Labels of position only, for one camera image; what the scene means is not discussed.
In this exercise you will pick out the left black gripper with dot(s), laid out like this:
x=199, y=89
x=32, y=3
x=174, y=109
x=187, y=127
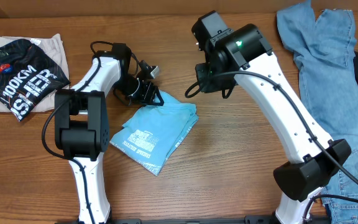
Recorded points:
x=145, y=97

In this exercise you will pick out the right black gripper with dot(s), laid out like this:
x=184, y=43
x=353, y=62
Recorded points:
x=209, y=85

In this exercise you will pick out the light blue t-shirt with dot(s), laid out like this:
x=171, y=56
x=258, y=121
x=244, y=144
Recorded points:
x=154, y=132

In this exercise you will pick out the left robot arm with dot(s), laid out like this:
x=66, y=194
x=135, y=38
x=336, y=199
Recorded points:
x=82, y=126

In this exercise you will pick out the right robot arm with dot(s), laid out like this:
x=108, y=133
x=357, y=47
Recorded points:
x=245, y=58

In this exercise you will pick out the blue denim jeans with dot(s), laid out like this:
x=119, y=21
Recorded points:
x=323, y=51

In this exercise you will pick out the black printed t-shirt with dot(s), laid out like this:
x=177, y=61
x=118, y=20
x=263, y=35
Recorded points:
x=27, y=76

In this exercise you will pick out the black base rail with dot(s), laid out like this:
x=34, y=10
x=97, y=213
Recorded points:
x=250, y=219

